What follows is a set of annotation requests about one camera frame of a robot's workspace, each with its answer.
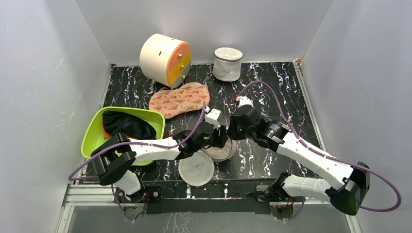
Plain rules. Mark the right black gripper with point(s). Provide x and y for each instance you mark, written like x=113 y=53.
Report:
x=234 y=129

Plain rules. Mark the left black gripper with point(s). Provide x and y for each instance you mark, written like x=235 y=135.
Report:
x=219 y=137

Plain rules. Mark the round white mesh laundry bag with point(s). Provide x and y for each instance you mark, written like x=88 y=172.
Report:
x=198 y=169

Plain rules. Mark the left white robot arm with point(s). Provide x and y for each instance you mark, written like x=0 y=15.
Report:
x=113 y=158

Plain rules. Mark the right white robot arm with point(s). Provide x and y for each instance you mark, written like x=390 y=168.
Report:
x=342 y=185

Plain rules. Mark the white mesh cylinder basket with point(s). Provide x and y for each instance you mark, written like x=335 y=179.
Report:
x=227 y=64

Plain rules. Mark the floral pink mesh pouch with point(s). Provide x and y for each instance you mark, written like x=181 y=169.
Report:
x=172 y=102

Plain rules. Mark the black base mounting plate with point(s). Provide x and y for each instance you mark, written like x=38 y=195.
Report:
x=218 y=196

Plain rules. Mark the round cream drawer box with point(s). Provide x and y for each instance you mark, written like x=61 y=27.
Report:
x=165 y=60

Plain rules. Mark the black clothing in basin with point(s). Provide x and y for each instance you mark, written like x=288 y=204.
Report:
x=134 y=127

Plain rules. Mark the orange cloth in basin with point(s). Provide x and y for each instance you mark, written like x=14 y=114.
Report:
x=105 y=133

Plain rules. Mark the green plastic basin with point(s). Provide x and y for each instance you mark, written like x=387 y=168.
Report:
x=94 y=138

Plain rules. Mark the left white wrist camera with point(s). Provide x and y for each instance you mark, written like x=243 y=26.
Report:
x=213 y=117

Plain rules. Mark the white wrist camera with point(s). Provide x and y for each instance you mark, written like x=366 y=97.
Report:
x=213 y=117
x=243 y=101

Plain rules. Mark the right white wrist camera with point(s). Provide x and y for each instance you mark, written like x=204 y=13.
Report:
x=243 y=101

